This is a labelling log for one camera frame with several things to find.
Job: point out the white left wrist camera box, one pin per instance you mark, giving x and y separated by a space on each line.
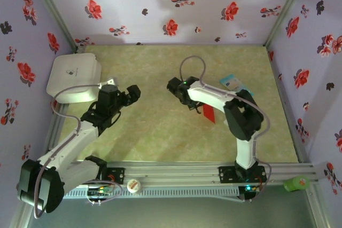
110 81

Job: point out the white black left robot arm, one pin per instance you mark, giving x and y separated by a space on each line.
66 145

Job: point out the aluminium mounting rail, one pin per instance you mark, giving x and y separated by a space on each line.
173 172

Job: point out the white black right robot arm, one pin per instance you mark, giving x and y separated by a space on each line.
211 97

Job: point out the aluminium corner post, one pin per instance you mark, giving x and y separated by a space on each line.
54 11
285 11

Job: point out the red paper sheet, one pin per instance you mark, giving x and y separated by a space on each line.
209 114

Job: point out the aluminium lower frame bar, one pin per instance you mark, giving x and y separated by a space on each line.
16 221
316 206

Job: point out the green plastic cup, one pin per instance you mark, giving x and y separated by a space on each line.
296 183

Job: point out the white plastic container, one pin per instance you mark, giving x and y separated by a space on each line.
72 73

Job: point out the white jar with red label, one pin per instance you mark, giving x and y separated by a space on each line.
133 186

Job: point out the blue snack packet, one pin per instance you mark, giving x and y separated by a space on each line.
231 81

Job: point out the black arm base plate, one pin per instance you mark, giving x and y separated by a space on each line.
225 174
119 176

